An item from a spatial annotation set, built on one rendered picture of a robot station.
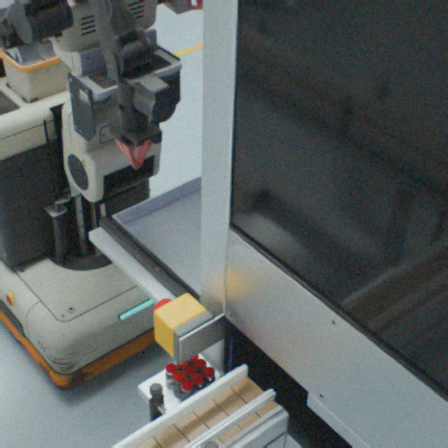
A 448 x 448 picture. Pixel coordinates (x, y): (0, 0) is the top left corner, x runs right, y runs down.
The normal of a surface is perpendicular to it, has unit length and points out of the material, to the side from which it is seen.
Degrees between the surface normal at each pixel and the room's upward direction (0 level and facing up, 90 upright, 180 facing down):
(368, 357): 90
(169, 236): 0
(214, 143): 90
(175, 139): 0
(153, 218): 0
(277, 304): 90
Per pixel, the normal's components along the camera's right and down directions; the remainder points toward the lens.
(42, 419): 0.03, -0.77
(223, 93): -0.77, 0.39
